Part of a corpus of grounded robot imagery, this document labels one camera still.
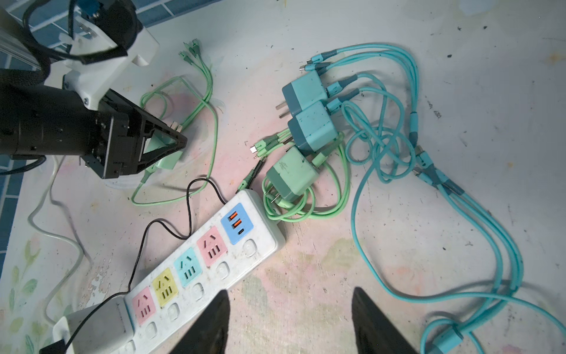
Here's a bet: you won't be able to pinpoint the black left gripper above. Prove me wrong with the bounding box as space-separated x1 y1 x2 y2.
82 89 187 179

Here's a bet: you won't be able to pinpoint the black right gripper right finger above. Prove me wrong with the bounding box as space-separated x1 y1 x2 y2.
352 287 417 354

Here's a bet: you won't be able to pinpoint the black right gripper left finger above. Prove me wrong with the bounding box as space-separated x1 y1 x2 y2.
170 290 231 354

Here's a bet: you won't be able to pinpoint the light green charger with prongs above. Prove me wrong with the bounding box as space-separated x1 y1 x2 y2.
141 123 184 187

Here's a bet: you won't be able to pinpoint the white power strip colourful sockets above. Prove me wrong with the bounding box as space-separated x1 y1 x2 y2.
113 190 285 353

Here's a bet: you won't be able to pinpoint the black USB cable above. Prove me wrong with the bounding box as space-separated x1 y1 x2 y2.
38 178 227 354

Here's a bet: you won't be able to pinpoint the white USB charger adapter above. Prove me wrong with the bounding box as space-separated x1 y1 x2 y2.
39 296 134 353

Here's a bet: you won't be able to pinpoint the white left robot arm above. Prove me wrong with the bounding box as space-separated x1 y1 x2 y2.
1 1 187 179

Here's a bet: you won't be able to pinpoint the light green charger adapter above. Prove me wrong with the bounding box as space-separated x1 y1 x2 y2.
266 146 319 203

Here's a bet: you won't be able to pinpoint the teal charger adapter upper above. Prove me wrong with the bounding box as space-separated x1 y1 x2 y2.
276 72 329 118

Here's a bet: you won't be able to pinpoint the light green charger cable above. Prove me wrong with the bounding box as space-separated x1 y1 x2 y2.
130 38 220 207

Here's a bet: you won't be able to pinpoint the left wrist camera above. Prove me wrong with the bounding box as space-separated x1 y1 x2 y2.
61 0 160 112

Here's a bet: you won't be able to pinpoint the teal multi-head cable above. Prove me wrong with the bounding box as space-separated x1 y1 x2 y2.
299 43 566 354

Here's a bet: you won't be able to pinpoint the white power strip cord plug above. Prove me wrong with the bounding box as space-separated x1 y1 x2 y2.
27 156 92 327

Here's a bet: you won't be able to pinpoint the light green coiled cable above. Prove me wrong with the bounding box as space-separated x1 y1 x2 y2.
236 127 352 223

